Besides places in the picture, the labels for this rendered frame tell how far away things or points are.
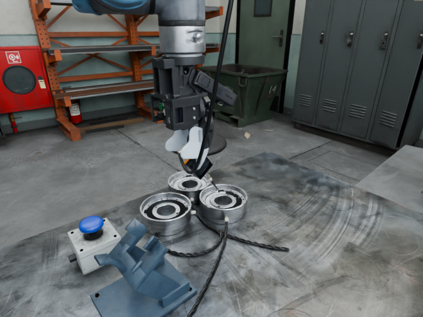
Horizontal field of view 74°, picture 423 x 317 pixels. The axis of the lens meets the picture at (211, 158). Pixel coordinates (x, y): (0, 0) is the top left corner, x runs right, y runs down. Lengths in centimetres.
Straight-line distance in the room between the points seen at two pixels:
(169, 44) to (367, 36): 291
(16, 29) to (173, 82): 378
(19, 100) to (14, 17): 92
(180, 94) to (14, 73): 356
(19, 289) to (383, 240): 64
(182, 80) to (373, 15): 289
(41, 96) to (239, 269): 372
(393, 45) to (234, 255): 285
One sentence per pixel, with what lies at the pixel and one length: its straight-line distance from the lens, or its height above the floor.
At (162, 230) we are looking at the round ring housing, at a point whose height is 82.
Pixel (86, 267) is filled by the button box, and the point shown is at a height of 81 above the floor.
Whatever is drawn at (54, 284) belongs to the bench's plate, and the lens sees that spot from 56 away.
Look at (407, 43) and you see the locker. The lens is 312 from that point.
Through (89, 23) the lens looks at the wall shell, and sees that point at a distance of 437.
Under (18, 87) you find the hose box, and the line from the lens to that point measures 400.
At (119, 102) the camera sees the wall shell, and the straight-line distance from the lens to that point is 454.
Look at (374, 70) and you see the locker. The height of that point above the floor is 81.
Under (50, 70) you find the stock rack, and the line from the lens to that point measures 401.
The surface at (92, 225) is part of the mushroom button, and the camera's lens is 52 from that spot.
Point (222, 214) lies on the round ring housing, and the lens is 59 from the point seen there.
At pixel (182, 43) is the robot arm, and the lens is 47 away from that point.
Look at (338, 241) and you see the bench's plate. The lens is 62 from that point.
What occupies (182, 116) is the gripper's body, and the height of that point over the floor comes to 104.
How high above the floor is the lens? 117
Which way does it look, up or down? 25 degrees down
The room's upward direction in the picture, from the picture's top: straight up
